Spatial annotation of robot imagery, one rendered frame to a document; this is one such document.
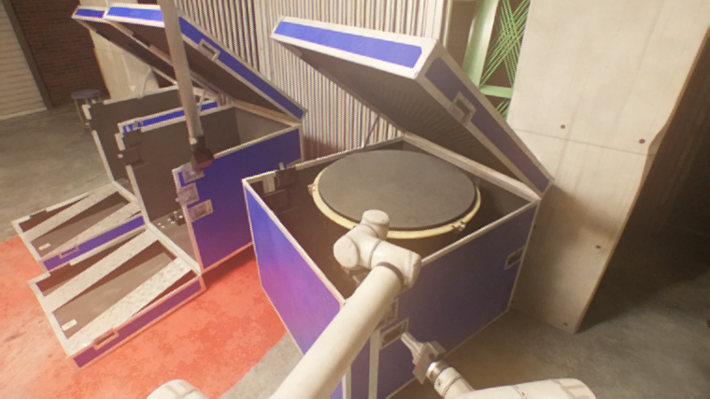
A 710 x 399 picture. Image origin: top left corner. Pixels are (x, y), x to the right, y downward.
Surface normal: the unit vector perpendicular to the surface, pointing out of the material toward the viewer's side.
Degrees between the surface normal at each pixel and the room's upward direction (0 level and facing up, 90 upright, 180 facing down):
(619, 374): 0
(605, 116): 90
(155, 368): 0
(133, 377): 0
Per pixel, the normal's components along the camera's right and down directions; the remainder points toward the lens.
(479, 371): 0.00, -0.88
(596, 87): -0.56, 0.40
